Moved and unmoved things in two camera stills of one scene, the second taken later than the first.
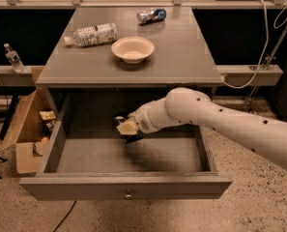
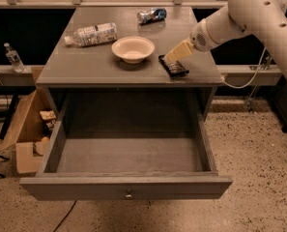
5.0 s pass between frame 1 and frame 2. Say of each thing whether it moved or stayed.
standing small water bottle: stayed
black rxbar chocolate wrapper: moved
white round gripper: moved
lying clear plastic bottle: stayed
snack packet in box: stayed
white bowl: stayed
